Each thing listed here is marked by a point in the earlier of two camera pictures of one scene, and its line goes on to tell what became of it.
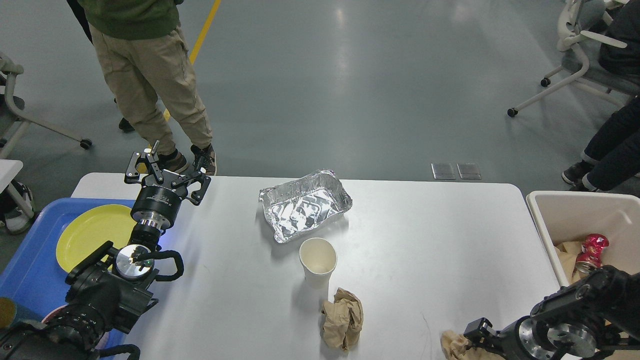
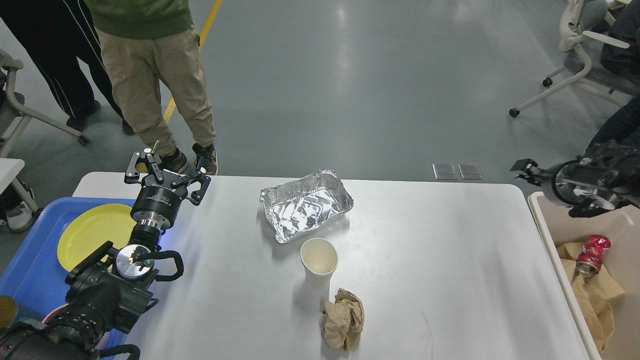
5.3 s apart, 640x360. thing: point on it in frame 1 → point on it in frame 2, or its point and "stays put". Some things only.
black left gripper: x=157 y=206 stays put
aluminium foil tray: x=298 y=205 stays put
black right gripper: x=524 y=339 → x=572 y=180
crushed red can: x=589 y=259 stays put
